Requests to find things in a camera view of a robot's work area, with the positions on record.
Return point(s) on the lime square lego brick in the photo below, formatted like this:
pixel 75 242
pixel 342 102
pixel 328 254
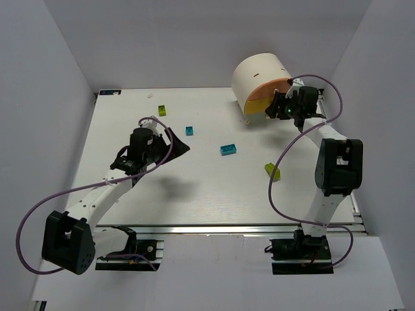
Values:
pixel 162 111

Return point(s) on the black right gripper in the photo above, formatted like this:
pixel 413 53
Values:
pixel 280 105

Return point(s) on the yellow drawer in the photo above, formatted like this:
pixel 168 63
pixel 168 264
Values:
pixel 256 106

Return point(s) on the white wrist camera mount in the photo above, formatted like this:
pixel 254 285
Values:
pixel 295 85
pixel 150 123

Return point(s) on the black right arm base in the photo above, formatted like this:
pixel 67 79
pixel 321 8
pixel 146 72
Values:
pixel 300 255

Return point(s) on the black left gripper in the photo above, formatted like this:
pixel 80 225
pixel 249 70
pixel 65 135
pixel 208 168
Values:
pixel 163 146

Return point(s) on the small teal lego brick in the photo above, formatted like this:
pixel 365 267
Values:
pixel 189 131

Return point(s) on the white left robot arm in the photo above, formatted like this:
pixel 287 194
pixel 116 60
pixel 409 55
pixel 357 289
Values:
pixel 71 240

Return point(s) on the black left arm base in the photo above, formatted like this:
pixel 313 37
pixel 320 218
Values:
pixel 120 248

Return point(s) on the long teal lego brick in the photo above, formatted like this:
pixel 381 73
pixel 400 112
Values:
pixel 228 149

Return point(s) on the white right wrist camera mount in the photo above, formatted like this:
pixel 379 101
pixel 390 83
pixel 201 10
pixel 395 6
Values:
pixel 295 85

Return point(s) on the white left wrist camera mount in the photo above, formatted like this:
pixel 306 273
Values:
pixel 150 123

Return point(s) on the white cylindrical drawer cabinet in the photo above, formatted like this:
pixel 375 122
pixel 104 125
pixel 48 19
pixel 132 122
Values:
pixel 252 72

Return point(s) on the orange drawer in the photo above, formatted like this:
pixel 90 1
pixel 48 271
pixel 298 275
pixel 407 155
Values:
pixel 266 89

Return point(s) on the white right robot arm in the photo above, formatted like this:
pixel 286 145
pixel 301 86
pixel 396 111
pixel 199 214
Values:
pixel 339 163

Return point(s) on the long lime lego brick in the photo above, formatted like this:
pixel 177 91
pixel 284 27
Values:
pixel 273 172

